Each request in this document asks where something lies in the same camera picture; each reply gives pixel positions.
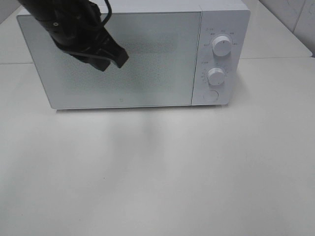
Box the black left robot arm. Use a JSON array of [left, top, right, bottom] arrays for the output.
[[19, 0, 129, 71]]

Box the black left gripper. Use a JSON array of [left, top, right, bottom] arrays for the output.
[[49, 15, 129, 72]]

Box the white timer knob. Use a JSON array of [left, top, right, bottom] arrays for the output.
[[207, 67, 225, 86]]

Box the white microwave door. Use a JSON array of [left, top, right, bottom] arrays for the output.
[[17, 12, 201, 109]]

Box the white microwave oven body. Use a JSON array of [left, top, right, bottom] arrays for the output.
[[17, 0, 251, 106]]

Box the upper white power knob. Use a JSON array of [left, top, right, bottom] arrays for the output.
[[212, 35, 232, 57]]

